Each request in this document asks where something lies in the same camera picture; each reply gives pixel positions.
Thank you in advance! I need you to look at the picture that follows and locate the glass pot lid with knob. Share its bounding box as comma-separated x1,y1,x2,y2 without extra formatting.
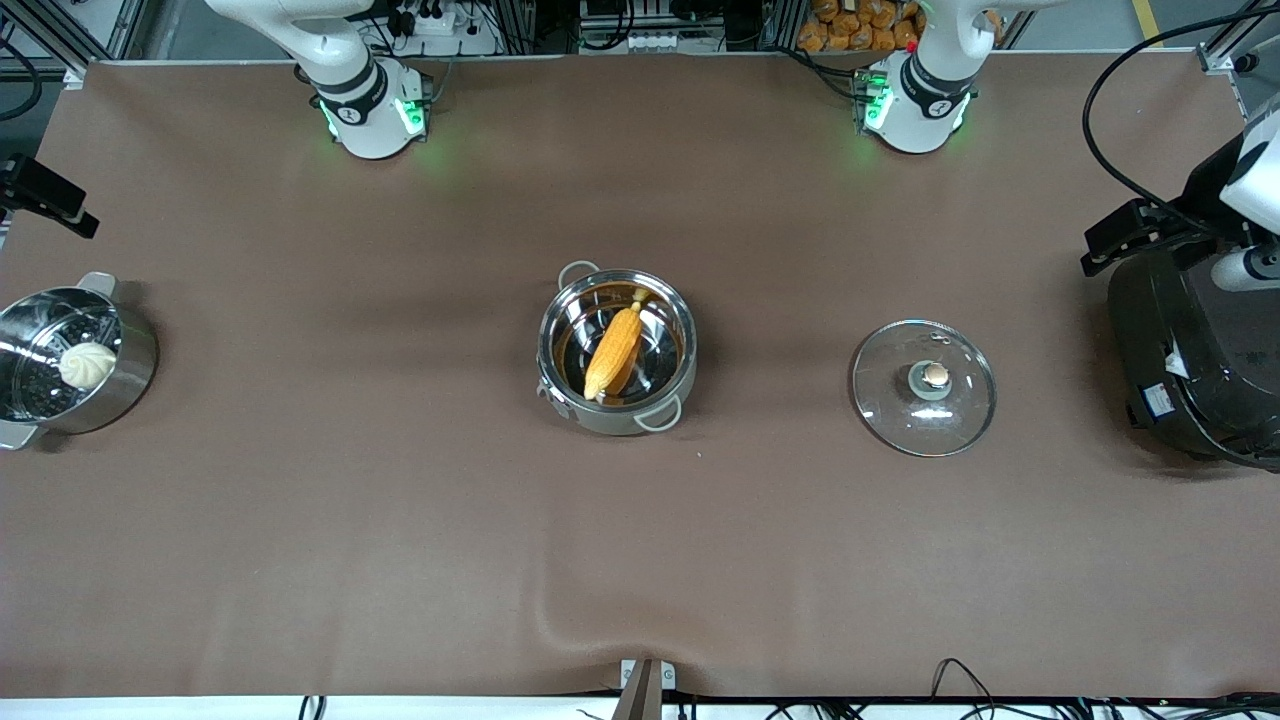
850,319,998,459

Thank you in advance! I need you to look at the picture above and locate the yellow corn cob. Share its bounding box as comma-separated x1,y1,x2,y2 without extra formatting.
583,287,652,403

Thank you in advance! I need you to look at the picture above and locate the shiny steel steamer pot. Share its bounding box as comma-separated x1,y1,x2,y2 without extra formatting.
0,272,160,452

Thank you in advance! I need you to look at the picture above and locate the black round cooker appliance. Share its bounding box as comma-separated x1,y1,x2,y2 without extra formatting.
1106,240,1280,474

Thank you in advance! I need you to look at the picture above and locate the white steamed bun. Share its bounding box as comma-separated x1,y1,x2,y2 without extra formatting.
58,342,120,392

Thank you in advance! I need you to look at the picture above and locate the perforated steamer insert plate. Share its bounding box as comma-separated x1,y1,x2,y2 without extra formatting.
0,305,123,421

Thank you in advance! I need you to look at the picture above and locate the bag of orange snacks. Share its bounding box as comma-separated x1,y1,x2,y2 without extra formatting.
796,0,928,55

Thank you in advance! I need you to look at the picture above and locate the white power strip with plugs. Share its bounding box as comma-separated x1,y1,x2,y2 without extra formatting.
390,0,463,39

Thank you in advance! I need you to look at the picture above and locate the large table cover mat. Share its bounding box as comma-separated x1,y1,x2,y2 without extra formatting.
0,52,1280,700

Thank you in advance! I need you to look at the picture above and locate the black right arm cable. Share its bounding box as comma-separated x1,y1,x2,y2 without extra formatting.
0,35,43,123

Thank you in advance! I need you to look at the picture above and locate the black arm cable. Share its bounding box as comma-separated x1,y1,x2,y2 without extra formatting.
0,35,43,123
1082,8,1280,219

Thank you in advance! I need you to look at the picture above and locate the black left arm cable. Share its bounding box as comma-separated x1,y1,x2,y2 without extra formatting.
1082,8,1280,219

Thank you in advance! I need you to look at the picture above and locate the aluminium frame profile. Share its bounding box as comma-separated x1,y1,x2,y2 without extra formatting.
0,0,153,89
1194,0,1280,77

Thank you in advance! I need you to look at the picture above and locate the looped black cable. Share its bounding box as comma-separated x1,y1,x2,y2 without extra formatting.
930,657,1004,703

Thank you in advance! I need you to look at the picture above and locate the stainless steel pot with handles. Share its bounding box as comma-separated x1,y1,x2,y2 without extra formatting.
535,260,699,437

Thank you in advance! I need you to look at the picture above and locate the metal table edge bracket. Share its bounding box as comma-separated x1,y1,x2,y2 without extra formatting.
612,657,678,720

